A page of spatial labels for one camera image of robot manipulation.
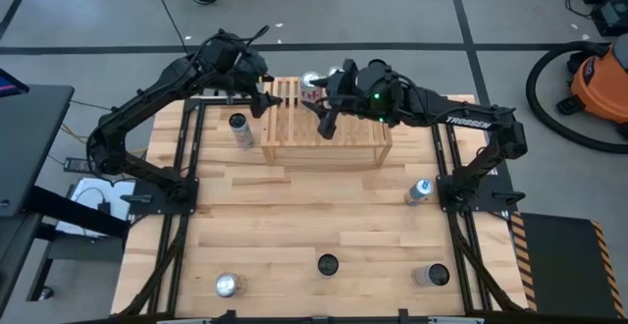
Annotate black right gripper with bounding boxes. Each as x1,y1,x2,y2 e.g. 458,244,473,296
300,59,367,140

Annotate Celsius can pineapple print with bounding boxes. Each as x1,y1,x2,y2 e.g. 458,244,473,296
316,252,340,277

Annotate black power adapter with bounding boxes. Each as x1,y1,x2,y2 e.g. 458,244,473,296
62,156,103,175

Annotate white flat box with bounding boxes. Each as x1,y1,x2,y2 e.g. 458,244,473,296
55,176,137,239

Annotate orange shop vacuum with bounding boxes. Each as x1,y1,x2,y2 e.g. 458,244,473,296
556,33,628,138
524,40,628,156

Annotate black left wrist camera cable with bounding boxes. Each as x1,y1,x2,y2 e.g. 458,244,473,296
244,25,271,45

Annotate black computer monitor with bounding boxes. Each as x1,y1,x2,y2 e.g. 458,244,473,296
0,67,30,98

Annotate wooden slatted shelf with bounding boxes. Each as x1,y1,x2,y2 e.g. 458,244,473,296
259,76,393,168

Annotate black equipment cases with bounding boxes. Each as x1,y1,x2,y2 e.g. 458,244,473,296
563,0,628,38

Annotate silver Diet Coke can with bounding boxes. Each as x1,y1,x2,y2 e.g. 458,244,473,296
214,272,247,299
299,71,325,107

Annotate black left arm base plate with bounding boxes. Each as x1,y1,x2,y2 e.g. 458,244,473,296
120,176,200,216

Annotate black mat hazard stripes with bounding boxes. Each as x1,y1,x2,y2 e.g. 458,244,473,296
509,210,628,320

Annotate long thin black cable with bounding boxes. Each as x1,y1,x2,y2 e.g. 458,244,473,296
148,0,190,55

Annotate black aluminium rig frame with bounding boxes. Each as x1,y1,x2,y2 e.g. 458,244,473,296
63,95,628,324

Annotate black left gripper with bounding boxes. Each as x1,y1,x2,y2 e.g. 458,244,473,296
234,51,285,119

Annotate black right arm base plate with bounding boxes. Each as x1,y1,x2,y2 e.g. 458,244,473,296
436,166,527,213

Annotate black desk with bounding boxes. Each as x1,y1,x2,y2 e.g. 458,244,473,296
0,83,131,310

